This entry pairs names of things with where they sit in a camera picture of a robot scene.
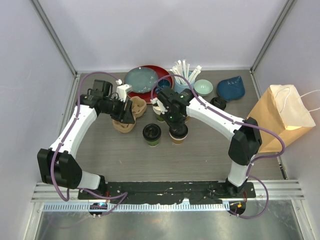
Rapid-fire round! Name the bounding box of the mint green ceramic bowl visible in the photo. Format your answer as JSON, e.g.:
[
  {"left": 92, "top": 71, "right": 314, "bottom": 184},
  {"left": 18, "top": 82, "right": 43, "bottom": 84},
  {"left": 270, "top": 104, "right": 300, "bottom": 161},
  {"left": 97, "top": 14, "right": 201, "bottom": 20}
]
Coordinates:
[{"left": 193, "top": 79, "right": 214, "bottom": 97}]

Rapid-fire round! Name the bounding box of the green paper cup stack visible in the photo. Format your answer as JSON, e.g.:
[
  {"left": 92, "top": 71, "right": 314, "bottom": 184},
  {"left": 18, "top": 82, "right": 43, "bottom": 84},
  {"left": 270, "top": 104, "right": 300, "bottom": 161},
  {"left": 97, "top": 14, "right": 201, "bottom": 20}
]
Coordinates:
[{"left": 152, "top": 106, "right": 165, "bottom": 122}]

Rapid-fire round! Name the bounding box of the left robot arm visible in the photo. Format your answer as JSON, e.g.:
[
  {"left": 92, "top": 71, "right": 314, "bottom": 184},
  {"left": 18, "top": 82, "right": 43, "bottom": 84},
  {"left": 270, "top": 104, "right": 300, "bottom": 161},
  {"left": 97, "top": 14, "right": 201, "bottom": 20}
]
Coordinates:
[{"left": 37, "top": 94, "right": 135, "bottom": 200}]

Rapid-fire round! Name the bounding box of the brown paper takeout bag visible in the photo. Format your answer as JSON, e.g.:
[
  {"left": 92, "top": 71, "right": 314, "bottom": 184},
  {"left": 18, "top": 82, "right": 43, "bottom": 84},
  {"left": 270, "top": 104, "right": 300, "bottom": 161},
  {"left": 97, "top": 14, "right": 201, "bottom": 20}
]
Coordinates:
[{"left": 248, "top": 84, "right": 316, "bottom": 147}]

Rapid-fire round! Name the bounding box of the red round tray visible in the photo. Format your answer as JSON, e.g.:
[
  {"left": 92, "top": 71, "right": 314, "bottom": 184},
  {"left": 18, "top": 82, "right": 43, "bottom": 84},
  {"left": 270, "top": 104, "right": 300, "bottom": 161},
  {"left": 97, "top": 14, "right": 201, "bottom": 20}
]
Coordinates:
[{"left": 124, "top": 65, "right": 169, "bottom": 104}]

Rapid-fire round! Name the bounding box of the cardboard cup carrier tray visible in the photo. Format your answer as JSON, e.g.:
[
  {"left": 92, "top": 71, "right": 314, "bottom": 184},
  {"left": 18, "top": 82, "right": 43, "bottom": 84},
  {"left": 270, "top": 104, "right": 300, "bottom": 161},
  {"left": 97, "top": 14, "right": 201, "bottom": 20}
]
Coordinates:
[{"left": 112, "top": 96, "right": 147, "bottom": 134}]

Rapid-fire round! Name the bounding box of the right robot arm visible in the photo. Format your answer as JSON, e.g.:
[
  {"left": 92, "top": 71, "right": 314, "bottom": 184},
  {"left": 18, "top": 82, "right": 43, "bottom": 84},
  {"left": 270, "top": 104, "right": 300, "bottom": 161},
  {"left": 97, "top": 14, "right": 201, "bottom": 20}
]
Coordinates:
[{"left": 150, "top": 87, "right": 262, "bottom": 198}]

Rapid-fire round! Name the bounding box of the grey-blue ceramic plate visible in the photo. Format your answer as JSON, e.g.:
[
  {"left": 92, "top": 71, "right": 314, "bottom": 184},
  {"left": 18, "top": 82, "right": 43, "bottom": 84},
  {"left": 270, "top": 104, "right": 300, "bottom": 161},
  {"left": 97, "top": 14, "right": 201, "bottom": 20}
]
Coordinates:
[{"left": 124, "top": 66, "right": 159, "bottom": 94}]

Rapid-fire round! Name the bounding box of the black lid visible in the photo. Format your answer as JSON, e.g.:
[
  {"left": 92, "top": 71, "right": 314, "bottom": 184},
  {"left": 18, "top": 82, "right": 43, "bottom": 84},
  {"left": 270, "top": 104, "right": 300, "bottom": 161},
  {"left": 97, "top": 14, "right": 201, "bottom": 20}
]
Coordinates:
[
  {"left": 142, "top": 123, "right": 162, "bottom": 142},
  {"left": 169, "top": 124, "right": 189, "bottom": 139}
]

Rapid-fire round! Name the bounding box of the stack of black lids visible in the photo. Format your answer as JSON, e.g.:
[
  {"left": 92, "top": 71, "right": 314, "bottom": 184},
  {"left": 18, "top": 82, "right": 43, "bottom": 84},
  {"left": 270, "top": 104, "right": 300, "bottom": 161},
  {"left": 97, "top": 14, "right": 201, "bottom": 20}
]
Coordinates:
[{"left": 210, "top": 97, "right": 227, "bottom": 111}]

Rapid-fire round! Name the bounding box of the single green paper cup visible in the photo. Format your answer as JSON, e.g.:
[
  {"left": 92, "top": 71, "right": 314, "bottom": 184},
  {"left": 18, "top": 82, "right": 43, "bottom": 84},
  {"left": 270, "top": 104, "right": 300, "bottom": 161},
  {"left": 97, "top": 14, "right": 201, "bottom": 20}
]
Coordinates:
[{"left": 146, "top": 138, "right": 160, "bottom": 147}]

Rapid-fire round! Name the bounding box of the single brown paper cup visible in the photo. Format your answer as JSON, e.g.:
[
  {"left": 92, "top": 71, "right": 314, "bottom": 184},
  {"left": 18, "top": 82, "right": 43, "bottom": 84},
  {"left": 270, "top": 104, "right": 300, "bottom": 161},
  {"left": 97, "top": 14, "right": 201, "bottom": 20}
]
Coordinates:
[{"left": 171, "top": 136, "right": 186, "bottom": 145}]

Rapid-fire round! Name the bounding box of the dark blue leaf plate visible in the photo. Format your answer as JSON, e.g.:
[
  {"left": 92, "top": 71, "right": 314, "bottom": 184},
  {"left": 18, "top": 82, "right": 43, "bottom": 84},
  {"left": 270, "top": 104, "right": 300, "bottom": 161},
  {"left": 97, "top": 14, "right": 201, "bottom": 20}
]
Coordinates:
[{"left": 216, "top": 75, "right": 246, "bottom": 102}]

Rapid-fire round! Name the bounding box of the dark blue ceramic mug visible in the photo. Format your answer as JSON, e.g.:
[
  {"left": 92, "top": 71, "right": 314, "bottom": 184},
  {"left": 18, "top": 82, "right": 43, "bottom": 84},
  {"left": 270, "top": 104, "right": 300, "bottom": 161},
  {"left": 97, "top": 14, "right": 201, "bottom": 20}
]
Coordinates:
[{"left": 155, "top": 79, "right": 172, "bottom": 94}]

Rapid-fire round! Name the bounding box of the light blue straw holder cup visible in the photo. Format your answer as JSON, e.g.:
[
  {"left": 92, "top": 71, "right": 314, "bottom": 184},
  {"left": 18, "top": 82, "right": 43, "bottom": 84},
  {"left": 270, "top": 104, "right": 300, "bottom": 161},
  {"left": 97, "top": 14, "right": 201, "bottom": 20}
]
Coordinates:
[{"left": 173, "top": 71, "right": 195, "bottom": 93}]

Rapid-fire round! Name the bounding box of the aluminium front rail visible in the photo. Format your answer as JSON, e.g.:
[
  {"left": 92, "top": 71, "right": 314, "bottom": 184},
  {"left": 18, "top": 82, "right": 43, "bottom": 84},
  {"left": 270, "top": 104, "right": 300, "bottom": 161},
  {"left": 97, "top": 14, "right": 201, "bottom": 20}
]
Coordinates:
[{"left": 31, "top": 180, "right": 304, "bottom": 215}]

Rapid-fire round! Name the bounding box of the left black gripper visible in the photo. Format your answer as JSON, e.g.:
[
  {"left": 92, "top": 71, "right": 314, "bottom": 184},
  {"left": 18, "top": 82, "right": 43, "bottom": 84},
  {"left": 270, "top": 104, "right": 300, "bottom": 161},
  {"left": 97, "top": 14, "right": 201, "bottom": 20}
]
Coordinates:
[{"left": 101, "top": 95, "right": 135, "bottom": 124}]

